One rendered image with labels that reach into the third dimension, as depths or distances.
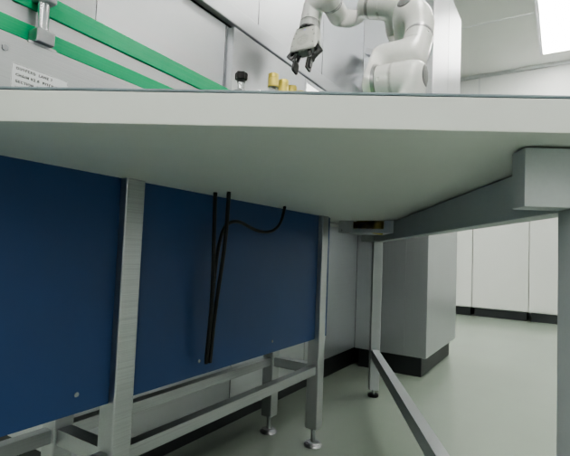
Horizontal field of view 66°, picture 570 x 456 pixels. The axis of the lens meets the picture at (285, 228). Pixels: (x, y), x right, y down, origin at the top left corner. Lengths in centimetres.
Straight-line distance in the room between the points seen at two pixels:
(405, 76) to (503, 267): 392
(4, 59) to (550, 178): 68
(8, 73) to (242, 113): 39
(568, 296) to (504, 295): 449
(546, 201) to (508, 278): 451
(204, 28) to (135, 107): 106
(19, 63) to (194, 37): 80
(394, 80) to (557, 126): 82
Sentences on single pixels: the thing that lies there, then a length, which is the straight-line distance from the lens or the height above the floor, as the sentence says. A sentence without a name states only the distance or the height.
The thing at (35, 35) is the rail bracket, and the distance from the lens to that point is 76.
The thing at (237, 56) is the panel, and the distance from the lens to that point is 156.
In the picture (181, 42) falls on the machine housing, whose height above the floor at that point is 119.
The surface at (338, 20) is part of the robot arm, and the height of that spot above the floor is 145.
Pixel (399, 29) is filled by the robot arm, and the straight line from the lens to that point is 153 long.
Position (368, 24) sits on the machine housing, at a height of 186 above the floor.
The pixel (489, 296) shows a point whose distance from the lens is 504.
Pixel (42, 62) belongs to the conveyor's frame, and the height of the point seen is 85.
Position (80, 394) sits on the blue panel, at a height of 36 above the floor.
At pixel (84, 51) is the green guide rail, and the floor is 91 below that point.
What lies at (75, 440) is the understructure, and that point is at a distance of 96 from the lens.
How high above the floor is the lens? 60
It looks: 3 degrees up
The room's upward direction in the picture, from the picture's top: 2 degrees clockwise
